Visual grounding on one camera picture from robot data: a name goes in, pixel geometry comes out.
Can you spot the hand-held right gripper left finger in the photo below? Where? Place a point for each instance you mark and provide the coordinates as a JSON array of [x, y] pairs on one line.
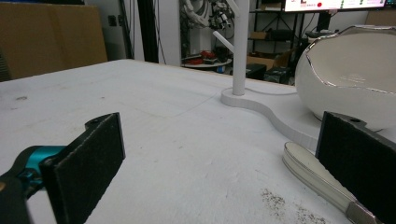
[[84, 165]]

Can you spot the brown cardboard panel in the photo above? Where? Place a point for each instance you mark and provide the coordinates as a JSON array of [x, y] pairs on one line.
[[53, 37]]

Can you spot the round white side table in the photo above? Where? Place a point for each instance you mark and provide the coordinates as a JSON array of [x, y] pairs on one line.
[[207, 64]]

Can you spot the cardboard box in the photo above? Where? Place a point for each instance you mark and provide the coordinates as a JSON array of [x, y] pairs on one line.
[[260, 61]]

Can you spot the black metal shelf rack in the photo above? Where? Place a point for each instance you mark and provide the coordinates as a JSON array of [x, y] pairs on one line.
[[277, 34]]

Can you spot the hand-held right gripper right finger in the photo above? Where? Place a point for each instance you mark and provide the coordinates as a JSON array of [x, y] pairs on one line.
[[358, 161]]

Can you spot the white tree-shaped stand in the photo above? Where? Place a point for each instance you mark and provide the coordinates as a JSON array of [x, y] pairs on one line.
[[240, 56]]

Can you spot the black upright post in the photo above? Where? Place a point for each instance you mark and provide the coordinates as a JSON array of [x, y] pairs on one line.
[[148, 31]]

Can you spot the computer monitor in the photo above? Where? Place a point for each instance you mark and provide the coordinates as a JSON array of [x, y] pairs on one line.
[[333, 4]]

